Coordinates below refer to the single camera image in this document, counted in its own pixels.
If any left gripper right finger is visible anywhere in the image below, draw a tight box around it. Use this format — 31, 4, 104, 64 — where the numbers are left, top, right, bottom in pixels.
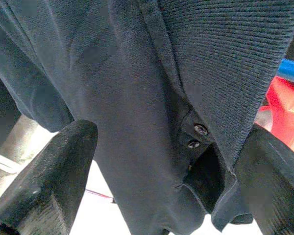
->
234, 123, 294, 235

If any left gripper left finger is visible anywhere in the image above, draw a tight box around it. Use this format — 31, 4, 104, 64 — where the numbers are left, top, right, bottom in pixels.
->
0, 119, 99, 235

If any blue plastic hanger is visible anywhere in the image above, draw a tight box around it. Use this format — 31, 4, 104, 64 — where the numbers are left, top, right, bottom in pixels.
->
275, 57, 294, 85

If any black polo shirt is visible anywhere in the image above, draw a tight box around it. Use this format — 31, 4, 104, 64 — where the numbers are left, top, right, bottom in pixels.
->
0, 0, 294, 235

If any red plastic basket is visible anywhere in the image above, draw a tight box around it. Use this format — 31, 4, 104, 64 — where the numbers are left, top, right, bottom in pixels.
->
253, 75, 294, 160

